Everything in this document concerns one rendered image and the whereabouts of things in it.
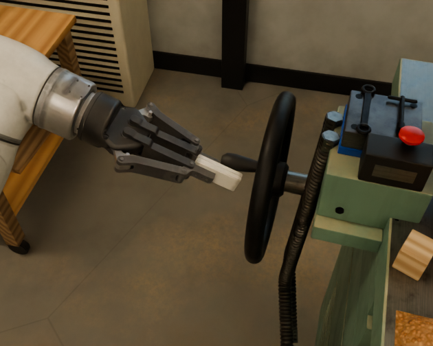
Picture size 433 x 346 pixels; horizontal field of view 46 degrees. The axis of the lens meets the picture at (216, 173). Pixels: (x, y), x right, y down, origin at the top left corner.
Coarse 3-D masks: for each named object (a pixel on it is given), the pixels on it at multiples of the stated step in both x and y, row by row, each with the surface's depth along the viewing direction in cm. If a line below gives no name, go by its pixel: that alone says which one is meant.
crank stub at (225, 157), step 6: (222, 156) 74; (228, 156) 74; (234, 156) 74; (240, 156) 74; (222, 162) 74; (228, 162) 74; (234, 162) 74; (240, 162) 73; (246, 162) 73; (252, 162) 73; (234, 168) 74; (240, 168) 74; (246, 168) 74; (252, 168) 73
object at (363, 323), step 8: (368, 256) 80; (368, 264) 78; (368, 272) 76; (368, 280) 75; (360, 288) 81; (368, 288) 73; (360, 296) 80; (368, 296) 72; (360, 304) 78; (360, 312) 76; (360, 320) 75; (368, 320) 70; (360, 328) 73; (368, 328) 69; (360, 336) 72; (368, 336) 70; (360, 344) 73; (368, 344) 72
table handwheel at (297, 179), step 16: (288, 96) 78; (272, 112) 75; (288, 112) 75; (272, 128) 73; (288, 128) 92; (272, 144) 72; (288, 144) 95; (272, 160) 71; (256, 176) 72; (272, 176) 71; (288, 176) 83; (304, 176) 83; (256, 192) 71; (272, 192) 83; (256, 208) 72; (272, 208) 95; (256, 224) 73; (272, 224) 94; (256, 240) 74; (256, 256) 78
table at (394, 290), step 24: (408, 72) 89; (432, 72) 89; (408, 96) 85; (432, 96) 85; (432, 120) 81; (432, 216) 69; (336, 240) 72; (360, 240) 71; (384, 240) 69; (384, 264) 65; (432, 264) 64; (384, 288) 62; (408, 288) 62; (432, 288) 62; (384, 312) 60; (408, 312) 60; (432, 312) 60; (384, 336) 58
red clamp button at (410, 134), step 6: (408, 126) 62; (402, 132) 62; (408, 132) 62; (414, 132) 62; (420, 132) 62; (402, 138) 61; (408, 138) 61; (414, 138) 61; (420, 138) 61; (414, 144) 61
